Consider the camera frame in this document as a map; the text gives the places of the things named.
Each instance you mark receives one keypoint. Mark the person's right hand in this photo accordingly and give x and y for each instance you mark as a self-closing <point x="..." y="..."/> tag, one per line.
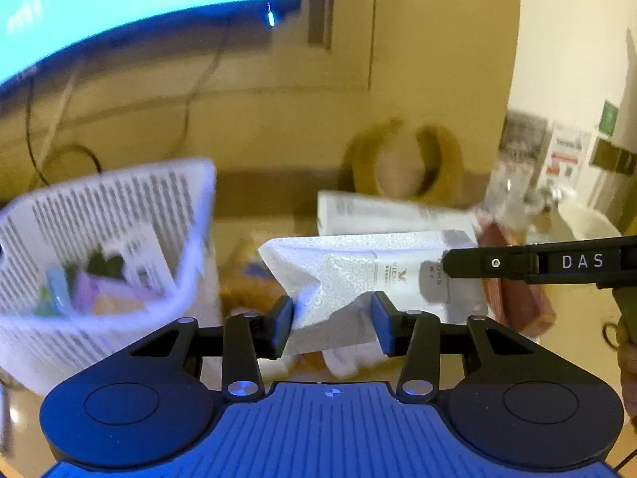
<point x="628" y="373"/>

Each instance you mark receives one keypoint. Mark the white red-print notice stand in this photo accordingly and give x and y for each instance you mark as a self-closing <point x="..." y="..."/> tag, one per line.
<point x="567" y="152"/>

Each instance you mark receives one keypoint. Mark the white patterned pouch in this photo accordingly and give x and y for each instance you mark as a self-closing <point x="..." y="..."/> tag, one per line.
<point x="348" y="279"/>

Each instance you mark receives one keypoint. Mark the white printed packet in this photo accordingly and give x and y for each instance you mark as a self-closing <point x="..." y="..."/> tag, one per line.
<point x="139" y="254"/>

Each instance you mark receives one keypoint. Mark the green wall sticker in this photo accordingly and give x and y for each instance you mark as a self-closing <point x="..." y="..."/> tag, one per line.
<point x="608" y="117"/>

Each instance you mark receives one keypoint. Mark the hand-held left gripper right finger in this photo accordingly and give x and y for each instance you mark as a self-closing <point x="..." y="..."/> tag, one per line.
<point x="383" y="326"/>

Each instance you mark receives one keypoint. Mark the wooden desktop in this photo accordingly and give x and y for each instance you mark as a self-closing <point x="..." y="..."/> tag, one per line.
<point x="572" y="358"/>

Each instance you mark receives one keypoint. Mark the long maroon box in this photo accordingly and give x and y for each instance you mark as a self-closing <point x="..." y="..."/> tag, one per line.
<point x="517" y="308"/>

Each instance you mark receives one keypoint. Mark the white folded towel pack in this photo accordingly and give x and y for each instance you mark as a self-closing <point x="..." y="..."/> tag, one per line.
<point x="378" y="209"/>

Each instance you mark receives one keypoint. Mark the orange toy bricks box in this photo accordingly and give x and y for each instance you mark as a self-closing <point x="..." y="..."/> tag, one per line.
<point x="244" y="284"/>

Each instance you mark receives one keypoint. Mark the clear plastic container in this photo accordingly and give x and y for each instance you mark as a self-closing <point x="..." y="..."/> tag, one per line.
<point x="512" y="194"/>

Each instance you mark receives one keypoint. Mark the brown plush neck pillow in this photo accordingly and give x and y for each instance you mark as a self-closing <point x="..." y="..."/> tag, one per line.
<point x="361" y="159"/>

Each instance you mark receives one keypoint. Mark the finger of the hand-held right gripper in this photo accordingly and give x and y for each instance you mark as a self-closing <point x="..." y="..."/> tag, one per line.
<point x="477" y="263"/>

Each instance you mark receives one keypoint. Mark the acrylic leaflet stand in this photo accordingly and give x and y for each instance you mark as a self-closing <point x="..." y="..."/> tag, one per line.
<point x="522" y="144"/>

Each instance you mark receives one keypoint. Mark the white perforated plastic basket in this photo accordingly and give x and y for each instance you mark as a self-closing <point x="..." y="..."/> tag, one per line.
<point x="189" y="259"/>

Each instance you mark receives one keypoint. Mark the computer monitor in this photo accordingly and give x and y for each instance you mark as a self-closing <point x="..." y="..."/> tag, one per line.
<point x="124" y="5"/>

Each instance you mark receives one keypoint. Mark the purple packet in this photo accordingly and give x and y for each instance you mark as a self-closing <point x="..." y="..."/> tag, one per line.
<point x="97" y="289"/>

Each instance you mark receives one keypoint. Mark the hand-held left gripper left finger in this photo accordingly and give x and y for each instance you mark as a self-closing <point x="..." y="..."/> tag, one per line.
<point x="282" y="328"/>

